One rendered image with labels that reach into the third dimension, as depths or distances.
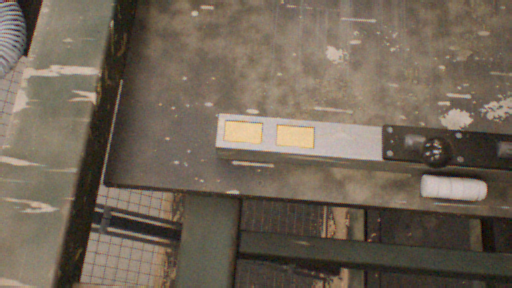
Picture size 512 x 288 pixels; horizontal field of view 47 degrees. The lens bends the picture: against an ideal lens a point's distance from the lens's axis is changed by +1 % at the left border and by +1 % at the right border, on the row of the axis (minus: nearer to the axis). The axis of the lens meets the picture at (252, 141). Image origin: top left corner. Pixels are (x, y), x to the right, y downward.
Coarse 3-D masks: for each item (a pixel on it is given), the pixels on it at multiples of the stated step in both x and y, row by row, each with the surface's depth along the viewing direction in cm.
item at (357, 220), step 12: (360, 216) 193; (348, 228) 197; (360, 228) 192; (480, 228) 225; (492, 228) 229; (360, 240) 190; (480, 240) 224; (492, 240) 228; (348, 276) 190; (360, 276) 185
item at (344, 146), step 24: (240, 120) 79; (264, 120) 79; (288, 120) 79; (216, 144) 77; (240, 144) 78; (264, 144) 78; (336, 144) 78; (360, 144) 78; (360, 168) 80; (384, 168) 79; (408, 168) 79; (456, 168) 77
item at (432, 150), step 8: (408, 136) 76; (416, 136) 76; (432, 136) 67; (440, 136) 66; (408, 144) 76; (416, 144) 74; (424, 144) 66; (432, 144) 65; (440, 144) 65; (448, 144) 65; (424, 152) 66; (432, 152) 65; (440, 152) 65; (448, 152) 65; (424, 160) 66; (432, 160) 65; (440, 160) 65; (448, 160) 65; (432, 168) 66; (440, 168) 66
